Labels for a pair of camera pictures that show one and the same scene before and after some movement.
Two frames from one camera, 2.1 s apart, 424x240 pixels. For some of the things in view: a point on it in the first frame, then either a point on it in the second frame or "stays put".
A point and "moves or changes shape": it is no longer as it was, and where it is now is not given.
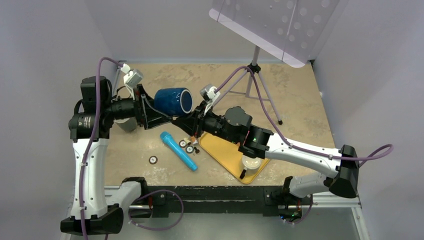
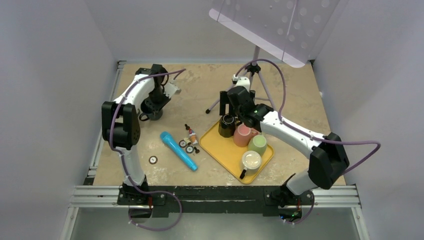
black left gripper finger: x=153 y=119 → x=161 y=103
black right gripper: x=194 y=125 → x=224 y=100
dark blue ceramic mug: x=173 y=101 moves or changes shape
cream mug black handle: x=251 y=166 stays put
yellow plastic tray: x=228 y=152 stays put
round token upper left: x=182 y=143 stays put
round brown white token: x=153 y=160 stays put
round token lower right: x=189 y=149 stays put
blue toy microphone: x=169 y=139 stays put
